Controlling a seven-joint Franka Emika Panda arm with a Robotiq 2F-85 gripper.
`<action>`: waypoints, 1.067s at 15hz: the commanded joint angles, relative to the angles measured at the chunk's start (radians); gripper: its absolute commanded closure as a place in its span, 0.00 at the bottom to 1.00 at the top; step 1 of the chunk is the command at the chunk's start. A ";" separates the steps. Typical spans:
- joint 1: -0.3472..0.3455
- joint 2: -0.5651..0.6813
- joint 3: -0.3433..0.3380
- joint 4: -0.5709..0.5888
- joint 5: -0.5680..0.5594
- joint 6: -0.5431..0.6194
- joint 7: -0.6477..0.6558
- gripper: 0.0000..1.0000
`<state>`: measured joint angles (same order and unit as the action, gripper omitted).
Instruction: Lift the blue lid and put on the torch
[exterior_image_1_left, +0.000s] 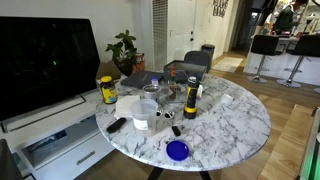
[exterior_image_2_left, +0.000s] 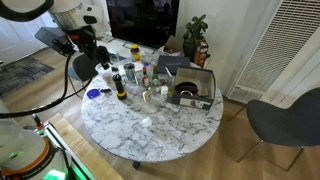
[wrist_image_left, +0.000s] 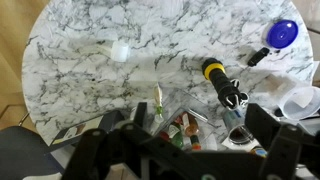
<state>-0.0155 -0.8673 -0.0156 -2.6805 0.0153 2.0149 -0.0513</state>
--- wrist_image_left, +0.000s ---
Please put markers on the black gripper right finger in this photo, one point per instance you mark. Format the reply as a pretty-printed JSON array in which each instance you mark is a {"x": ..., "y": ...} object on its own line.
[{"x": 283, "y": 143}]

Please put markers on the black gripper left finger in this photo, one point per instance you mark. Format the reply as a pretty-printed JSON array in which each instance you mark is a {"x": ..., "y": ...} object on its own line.
[{"x": 100, "y": 150}]

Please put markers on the black and yellow torch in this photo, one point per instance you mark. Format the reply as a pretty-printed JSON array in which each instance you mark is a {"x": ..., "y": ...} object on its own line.
[{"x": 220, "y": 80}]

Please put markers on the dark hardcover book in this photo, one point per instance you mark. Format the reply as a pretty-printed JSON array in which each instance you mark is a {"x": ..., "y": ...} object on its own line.
[{"x": 100, "y": 125}]

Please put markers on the clear plastic measuring cup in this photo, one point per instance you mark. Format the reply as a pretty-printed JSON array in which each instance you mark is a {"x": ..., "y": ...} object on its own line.
[{"x": 300, "y": 102}]

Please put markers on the round glass jar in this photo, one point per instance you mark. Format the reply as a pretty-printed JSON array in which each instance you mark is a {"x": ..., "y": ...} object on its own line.
[{"x": 240, "y": 135}]

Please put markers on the green sauce bottle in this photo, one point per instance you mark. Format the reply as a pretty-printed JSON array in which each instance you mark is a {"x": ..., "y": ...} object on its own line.
[{"x": 175, "y": 135}]

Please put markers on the squeeze bottle green band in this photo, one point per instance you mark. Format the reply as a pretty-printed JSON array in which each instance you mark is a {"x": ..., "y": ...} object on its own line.
[{"x": 159, "y": 100}]

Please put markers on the dark grey seat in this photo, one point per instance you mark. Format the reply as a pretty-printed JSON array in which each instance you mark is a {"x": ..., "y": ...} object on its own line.
[{"x": 20, "y": 153}]

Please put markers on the small black remote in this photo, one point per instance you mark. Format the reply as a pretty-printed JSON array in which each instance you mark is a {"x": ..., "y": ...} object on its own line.
[{"x": 258, "y": 56}]

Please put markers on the red cap sauce bottle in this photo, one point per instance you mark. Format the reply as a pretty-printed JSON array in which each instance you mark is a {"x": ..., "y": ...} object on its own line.
[{"x": 191, "y": 128}]

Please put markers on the small white cup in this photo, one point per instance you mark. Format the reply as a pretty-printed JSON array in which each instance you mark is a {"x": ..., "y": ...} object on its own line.
[{"x": 119, "y": 51}]

